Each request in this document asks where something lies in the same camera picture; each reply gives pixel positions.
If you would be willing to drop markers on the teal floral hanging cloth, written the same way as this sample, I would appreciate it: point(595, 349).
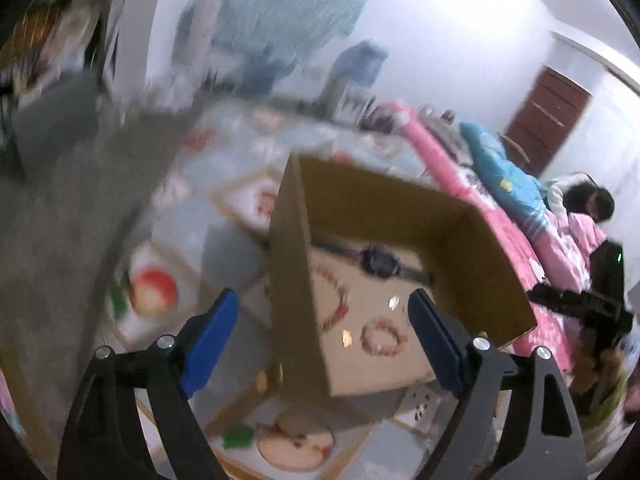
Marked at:
point(265, 25)

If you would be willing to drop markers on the pile of clothes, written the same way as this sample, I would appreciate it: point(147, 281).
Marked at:
point(45, 25)

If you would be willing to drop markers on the green fuzzy cloth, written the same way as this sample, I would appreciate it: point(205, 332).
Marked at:
point(607, 400)

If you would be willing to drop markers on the teal printed pillow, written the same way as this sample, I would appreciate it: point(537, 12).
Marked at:
point(505, 180)

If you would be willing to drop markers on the gold brooch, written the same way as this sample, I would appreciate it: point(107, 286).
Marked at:
point(346, 338)

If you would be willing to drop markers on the pink floral blanket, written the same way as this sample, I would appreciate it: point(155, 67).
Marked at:
point(500, 240)

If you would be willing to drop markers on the black wrist watch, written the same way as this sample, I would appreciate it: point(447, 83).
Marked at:
point(380, 261)

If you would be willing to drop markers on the brown wooden door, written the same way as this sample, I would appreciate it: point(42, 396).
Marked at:
point(545, 117)

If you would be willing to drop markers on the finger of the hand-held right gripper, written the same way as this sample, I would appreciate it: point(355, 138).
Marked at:
point(555, 297)

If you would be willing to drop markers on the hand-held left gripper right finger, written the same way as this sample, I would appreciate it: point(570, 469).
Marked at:
point(436, 347)

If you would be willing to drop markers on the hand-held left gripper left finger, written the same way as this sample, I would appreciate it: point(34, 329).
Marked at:
point(210, 345)

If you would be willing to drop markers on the fruit print table cover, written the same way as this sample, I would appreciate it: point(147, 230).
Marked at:
point(210, 260)

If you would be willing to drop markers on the brown cardboard box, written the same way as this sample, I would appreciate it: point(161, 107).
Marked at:
point(375, 280)

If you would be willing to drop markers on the blue water jug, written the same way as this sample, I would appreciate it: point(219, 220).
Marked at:
point(356, 72)

